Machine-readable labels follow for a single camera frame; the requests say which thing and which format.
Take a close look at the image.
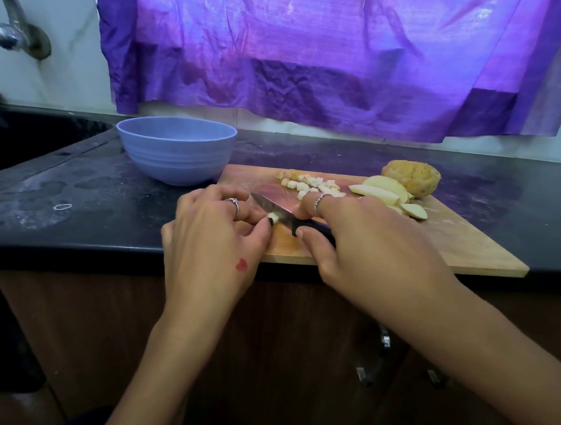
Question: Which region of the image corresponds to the rounded potato end piece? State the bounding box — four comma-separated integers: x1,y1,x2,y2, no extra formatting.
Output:
378,157,443,201

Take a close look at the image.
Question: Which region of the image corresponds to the potato slice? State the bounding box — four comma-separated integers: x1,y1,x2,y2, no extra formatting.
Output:
361,173,416,204
347,181,403,208
399,200,431,222

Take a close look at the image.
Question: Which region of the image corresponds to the person's right hand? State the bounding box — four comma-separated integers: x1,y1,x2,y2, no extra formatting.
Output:
286,186,471,328

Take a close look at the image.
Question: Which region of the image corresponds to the pile of diced potato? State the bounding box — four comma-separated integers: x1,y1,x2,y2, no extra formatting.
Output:
274,168,349,203

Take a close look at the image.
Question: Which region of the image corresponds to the person's right forearm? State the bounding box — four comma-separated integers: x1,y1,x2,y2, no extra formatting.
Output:
403,277,561,425

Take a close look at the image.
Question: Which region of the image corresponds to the black handled knife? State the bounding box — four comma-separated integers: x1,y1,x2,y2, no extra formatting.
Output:
247,191,342,246

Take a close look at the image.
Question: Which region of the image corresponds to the person's left hand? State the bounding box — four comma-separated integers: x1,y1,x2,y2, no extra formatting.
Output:
151,179,279,333

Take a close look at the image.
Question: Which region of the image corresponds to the metal cabinet handle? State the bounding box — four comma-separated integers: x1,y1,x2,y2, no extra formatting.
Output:
353,321,394,388
425,365,450,388

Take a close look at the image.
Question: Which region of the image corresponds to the blue bowl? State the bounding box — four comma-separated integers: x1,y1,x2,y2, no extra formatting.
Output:
110,110,241,193

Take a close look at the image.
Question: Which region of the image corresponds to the dark sink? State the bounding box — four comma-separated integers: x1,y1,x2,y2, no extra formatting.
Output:
0,104,118,193

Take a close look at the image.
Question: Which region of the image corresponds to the wooden cutting board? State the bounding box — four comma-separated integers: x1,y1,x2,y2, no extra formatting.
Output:
209,160,538,288

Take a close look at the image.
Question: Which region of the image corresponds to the purple cloth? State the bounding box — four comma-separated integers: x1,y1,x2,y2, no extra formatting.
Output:
70,0,561,157

